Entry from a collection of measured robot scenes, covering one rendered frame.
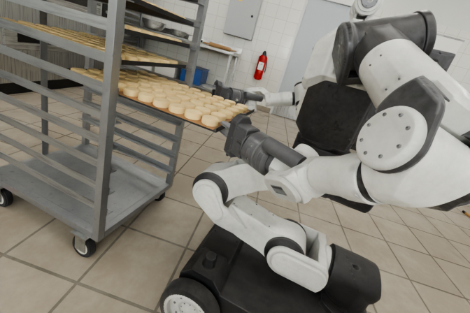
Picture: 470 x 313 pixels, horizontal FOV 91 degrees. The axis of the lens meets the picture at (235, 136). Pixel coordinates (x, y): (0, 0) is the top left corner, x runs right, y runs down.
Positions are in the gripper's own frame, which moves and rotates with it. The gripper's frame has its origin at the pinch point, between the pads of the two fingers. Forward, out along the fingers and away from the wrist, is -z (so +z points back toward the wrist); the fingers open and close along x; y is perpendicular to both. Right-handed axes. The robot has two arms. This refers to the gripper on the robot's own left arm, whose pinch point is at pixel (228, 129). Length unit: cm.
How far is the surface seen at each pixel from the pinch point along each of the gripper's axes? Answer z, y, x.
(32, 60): -60, 40, 0
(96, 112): -34.4, 25.6, -8.6
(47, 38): -53, 37, 9
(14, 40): -240, 46, -20
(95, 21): -36.8, 27.0, 18.3
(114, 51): -26.7, 24.1, 12.3
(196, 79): -288, -172, -37
